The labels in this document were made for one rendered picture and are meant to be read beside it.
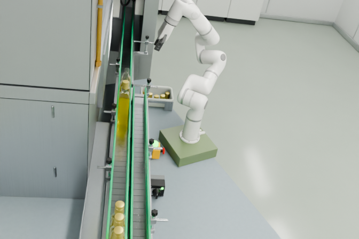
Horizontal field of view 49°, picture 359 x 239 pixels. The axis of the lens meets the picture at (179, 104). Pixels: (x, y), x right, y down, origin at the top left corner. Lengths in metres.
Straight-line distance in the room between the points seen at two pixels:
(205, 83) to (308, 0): 5.07
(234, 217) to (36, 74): 1.19
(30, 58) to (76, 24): 0.23
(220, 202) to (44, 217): 0.89
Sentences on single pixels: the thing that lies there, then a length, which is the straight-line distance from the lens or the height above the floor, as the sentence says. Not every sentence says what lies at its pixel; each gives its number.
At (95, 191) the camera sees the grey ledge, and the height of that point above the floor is 0.88.
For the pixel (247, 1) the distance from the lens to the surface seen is 6.31.
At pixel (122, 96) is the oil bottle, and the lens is 2.18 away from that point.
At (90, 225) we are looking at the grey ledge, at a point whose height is 0.88.
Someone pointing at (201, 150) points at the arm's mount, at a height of 0.82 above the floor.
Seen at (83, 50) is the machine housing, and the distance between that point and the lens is 1.54.
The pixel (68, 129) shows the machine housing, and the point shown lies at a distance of 1.76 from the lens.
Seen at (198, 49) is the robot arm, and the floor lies 1.29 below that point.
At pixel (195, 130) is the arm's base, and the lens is 2.29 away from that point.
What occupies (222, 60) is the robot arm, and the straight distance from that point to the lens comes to 2.30.
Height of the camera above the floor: 2.29
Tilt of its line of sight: 34 degrees down
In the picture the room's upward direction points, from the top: 10 degrees clockwise
